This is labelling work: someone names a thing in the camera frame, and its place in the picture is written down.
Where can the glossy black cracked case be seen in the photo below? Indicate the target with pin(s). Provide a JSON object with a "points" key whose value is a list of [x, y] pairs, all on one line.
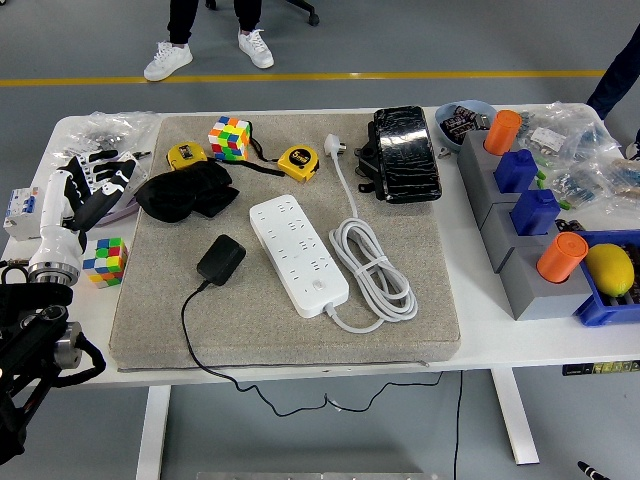
{"points": [[407, 150]]}

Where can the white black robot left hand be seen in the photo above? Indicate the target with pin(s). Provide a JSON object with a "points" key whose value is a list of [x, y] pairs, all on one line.
{"points": [[55, 220]]}

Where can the clear bag with metal parts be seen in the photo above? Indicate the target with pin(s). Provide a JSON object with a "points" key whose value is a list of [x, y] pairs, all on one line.
{"points": [[100, 132]]}

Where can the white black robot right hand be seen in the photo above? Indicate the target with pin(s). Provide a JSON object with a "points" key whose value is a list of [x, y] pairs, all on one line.
{"points": [[590, 472]]}

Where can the clear bag with white label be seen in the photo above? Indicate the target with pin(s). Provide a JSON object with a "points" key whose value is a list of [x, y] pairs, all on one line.
{"points": [[565, 130]]}

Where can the black cloth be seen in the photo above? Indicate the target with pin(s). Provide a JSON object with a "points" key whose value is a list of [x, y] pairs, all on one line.
{"points": [[190, 192]]}

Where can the black plastic holder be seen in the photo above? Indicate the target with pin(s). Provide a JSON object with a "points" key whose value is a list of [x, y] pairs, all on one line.
{"points": [[367, 155]]}

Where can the yellow lemon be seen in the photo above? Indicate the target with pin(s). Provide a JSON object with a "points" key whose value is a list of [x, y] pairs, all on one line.
{"points": [[610, 270]]}

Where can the white circuit breaker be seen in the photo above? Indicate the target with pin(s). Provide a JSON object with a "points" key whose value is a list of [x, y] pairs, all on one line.
{"points": [[22, 215]]}

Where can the small colourful puzzle cube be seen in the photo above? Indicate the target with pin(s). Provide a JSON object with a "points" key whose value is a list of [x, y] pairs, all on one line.
{"points": [[107, 260]]}

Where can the white shoe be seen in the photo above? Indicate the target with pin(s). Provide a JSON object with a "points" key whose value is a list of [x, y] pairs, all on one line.
{"points": [[635, 151]]}

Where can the light blue bowl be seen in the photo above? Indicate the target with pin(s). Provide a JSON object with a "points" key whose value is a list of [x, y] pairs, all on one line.
{"points": [[445, 135]]}

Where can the blue plastic bin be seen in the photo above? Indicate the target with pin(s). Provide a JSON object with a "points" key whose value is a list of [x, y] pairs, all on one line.
{"points": [[600, 312]]}

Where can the clear bag with blue parts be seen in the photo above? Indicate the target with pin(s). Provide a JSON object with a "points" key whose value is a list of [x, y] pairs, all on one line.
{"points": [[580, 185]]}

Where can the white table leg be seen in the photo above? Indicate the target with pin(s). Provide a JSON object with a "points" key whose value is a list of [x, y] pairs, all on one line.
{"points": [[152, 435], [515, 420]]}

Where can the black yellow label strip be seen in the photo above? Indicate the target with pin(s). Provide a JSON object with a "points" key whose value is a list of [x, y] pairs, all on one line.
{"points": [[600, 369]]}

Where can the grey block holder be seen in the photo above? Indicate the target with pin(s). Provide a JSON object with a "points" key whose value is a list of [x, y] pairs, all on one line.
{"points": [[540, 302], [500, 235], [470, 155], [487, 195]]}

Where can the small black clip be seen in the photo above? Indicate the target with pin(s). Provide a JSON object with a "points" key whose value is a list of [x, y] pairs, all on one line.
{"points": [[567, 225]]}

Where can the green plastic clip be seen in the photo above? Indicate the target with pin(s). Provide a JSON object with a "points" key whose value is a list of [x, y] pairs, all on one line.
{"points": [[565, 204], [541, 176]]}

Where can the grey-brown mat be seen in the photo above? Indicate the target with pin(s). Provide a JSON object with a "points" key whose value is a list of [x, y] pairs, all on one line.
{"points": [[375, 345]]}

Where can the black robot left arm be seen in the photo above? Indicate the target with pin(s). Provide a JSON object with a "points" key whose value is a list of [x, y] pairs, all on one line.
{"points": [[30, 340]]}

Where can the large colourful puzzle cube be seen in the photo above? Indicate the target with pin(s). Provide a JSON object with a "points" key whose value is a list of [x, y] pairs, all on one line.
{"points": [[230, 139]]}

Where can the person in dark trousers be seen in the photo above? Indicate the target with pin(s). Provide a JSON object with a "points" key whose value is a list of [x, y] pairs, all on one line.
{"points": [[620, 75]]}

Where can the black capacitors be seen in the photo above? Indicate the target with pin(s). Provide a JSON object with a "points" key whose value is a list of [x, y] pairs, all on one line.
{"points": [[460, 122]]}

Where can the small metal bit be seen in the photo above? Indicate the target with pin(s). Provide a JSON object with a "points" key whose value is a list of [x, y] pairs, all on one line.
{"points": [[142, 153]]}

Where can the small yellow tape measure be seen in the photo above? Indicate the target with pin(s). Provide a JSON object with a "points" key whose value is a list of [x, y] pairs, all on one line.
{"points": [[185, 155]]}

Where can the clear bag with brown parts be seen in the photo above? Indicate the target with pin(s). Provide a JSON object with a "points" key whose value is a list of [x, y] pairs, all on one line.
{"points": [[625, 180]]}

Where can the orange cylinder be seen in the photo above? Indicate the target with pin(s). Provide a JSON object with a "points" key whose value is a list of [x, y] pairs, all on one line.
{"points": [[562, 257], [502, 132]]}

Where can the small white wall socket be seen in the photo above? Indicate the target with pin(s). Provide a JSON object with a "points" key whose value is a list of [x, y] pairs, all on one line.
{"points": [[137, 172]]}

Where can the small metal clip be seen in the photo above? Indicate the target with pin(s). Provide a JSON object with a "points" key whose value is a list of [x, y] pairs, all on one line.
{"points": [[443, 152]]}

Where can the blue block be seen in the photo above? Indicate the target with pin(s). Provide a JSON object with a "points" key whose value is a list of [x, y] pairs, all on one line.
{"points": [[515, 172], [535, 212]]}

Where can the person in white shoes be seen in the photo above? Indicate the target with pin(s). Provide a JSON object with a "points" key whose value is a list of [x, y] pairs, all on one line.
{"points": [[182, 15]]}

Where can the white power strip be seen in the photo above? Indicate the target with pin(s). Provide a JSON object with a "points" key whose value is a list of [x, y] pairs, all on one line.
{"points": [[300, 255]]}

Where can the black plug adapter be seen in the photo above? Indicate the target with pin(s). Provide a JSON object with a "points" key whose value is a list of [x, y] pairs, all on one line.
{"points": [[220, 260]]}

